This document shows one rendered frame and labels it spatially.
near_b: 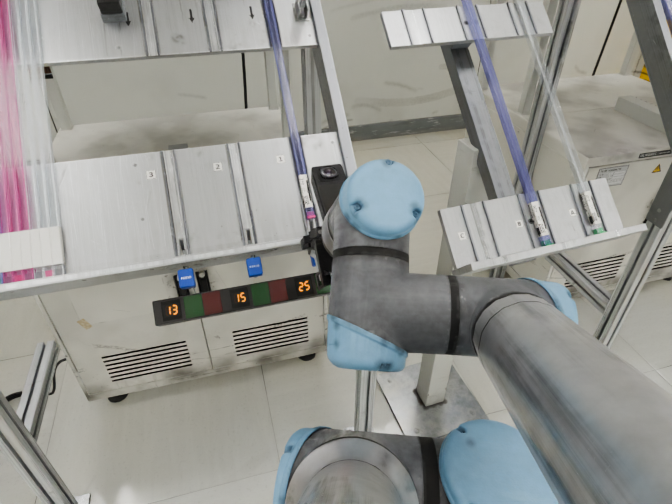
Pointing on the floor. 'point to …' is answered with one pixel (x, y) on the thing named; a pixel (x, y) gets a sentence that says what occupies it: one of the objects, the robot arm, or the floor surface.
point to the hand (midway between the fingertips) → (322, 249)
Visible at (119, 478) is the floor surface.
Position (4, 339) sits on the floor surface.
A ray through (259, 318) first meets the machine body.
